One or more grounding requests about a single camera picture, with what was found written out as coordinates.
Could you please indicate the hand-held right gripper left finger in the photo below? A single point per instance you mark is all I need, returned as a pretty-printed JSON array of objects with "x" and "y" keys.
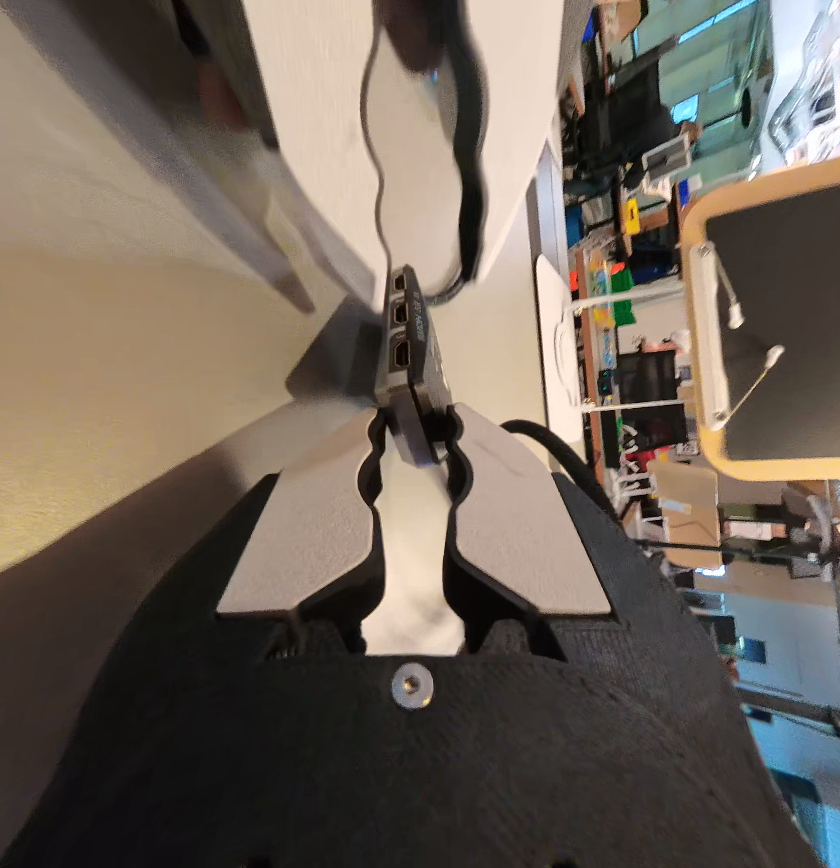
[{"x": 304, "y": 542}]

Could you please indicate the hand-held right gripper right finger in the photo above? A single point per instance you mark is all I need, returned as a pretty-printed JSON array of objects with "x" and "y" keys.
[{"x": 528, "y": 542}]

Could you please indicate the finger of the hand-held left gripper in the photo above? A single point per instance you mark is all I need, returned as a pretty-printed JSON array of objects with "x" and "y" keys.
[{"x": 142, "y": 88}]

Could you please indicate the black port hub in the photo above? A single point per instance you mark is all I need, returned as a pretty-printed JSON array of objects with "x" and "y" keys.
[{"x": 426, "y": 352}]

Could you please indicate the cardboard box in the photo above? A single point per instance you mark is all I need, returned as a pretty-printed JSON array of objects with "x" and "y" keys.
[{"x": 684, "y": 515}]

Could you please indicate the black monitor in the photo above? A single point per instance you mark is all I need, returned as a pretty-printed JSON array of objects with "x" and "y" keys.
[{"x": 650, "y": 400}]

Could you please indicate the green plastic crate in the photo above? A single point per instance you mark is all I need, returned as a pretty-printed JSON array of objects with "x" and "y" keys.
[{"x": 623, "y": 305}]

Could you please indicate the colourful toy box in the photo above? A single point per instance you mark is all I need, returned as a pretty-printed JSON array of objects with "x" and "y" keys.
[{"x": 599, "y": 291}]

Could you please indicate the small yellow crate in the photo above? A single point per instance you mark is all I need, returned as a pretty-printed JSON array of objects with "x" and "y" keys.
[{"x": 631, "y": 217}]

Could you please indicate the black board with wooden rim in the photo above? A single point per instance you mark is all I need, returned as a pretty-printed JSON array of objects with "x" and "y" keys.
[{"x": 786, "y": 305}]

